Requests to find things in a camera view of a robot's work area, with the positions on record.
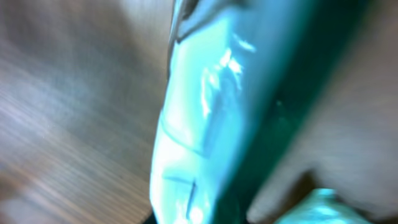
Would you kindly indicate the green 3M gloves package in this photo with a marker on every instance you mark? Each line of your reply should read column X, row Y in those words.
column 241, row 78

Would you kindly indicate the light teal small packet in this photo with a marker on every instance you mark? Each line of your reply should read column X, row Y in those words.
column 321, row 206

